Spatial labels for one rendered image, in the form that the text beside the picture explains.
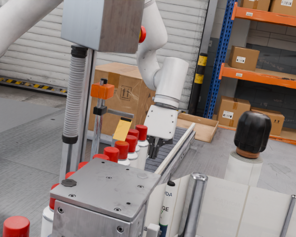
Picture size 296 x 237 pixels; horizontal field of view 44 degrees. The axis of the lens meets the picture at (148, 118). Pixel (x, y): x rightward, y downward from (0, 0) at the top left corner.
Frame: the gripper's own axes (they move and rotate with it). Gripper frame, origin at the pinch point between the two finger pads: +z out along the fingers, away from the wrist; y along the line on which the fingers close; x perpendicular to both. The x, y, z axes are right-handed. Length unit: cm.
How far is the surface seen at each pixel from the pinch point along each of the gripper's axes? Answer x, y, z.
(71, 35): -47, -14, -21
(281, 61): 408, 58, -159
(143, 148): -23.6, 1.9, -0.9
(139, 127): -25.1, -0.1, -5.9
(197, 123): 86, 2, -20
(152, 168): 4.1, 0.1, 5.3
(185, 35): 368, -73, -158
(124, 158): -38.0, 1.9, 2.1
